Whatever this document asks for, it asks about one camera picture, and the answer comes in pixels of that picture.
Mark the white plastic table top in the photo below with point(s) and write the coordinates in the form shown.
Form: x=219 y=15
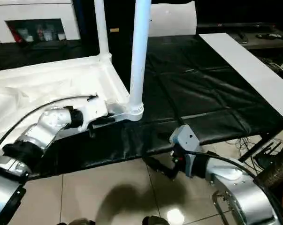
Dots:
x=49 y=82

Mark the black floor device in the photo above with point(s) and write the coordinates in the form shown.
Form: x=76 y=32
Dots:
x=266 y=160

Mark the brown woven stool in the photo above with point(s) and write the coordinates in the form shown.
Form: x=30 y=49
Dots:
x=277 y=168

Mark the black remote control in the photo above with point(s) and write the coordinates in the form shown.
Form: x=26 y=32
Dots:
x=270 y=36

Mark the white plastic table leg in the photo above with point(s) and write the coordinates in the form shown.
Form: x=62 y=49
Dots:
x=101 y=28
x=139 y=58

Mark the dark low table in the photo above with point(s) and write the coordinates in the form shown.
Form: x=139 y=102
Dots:
x=261 y=44

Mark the red bottle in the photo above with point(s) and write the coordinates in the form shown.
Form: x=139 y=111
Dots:
x=14 y=35

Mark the black work mat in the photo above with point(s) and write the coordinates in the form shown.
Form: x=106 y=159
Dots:
x=214 y=93

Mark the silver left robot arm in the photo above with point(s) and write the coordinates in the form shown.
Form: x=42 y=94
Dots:
x=52 y=119

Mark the dark robot left foot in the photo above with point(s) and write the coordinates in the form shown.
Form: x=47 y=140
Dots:
x=83 y=222

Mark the black stand leg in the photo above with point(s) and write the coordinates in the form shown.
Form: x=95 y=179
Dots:
x=256 y=150

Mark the white flat board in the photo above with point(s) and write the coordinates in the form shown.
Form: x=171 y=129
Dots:
x=249 y=70

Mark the white glass-door cabinet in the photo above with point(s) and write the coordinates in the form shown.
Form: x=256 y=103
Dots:
x=71 y=18

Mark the dark robot foot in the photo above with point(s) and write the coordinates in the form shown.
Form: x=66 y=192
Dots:
x=83 y=222
x=155 y=221

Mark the dark robot right foot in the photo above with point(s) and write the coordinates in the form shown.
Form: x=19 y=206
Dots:
x=155 y=221

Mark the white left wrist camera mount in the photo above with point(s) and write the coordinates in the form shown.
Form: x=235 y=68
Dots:
x=94 y=110

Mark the black box with gold label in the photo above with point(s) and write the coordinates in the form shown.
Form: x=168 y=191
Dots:
x=87 y=28

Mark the chrome bent tube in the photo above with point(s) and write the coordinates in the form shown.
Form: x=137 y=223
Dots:
x=216 y=206

